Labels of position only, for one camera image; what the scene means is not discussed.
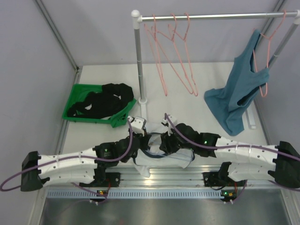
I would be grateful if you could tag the pink hanger holding teal top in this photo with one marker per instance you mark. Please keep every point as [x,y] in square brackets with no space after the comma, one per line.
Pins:
[267,54]

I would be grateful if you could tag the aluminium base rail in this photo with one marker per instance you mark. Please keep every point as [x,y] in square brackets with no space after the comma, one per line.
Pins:
[141,176]

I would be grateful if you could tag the green plastic bin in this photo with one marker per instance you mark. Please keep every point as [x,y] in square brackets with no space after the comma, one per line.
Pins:
[77,100]

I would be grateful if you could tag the silver clothes rack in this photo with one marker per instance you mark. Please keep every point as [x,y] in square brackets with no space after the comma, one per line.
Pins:
[182,24]

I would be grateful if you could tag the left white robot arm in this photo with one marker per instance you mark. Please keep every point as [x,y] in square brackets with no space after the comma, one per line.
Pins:
[68,166]

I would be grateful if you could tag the perforated cable tray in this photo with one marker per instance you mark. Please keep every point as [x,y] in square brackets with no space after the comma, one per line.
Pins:
[144,194]

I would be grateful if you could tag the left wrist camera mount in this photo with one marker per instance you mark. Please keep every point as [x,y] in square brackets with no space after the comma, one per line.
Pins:
[137,125]

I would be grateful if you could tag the blue hanger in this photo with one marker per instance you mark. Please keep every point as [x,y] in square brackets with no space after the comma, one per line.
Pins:
[154,151]

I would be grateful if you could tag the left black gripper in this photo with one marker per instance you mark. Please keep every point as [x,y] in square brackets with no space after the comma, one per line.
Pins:
[144,140]

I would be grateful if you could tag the white navy-trimmed tank top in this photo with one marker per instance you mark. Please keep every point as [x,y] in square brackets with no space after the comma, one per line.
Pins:
[143,163]

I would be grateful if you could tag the teal tank top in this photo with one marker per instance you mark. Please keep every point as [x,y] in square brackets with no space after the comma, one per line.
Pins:
[229,103]

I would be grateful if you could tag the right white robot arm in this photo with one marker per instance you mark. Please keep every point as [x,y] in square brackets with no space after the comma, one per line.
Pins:
[239,161]

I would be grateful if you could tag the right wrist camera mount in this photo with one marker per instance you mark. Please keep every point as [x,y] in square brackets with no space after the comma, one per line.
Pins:
[169,122]

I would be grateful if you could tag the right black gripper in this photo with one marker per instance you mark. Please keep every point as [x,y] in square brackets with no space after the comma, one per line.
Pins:
[167,145]

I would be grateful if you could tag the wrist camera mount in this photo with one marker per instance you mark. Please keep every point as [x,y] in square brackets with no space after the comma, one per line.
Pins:
[169,122]
[137,125]

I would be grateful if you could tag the black garment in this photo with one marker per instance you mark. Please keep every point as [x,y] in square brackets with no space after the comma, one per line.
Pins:
[105,100]

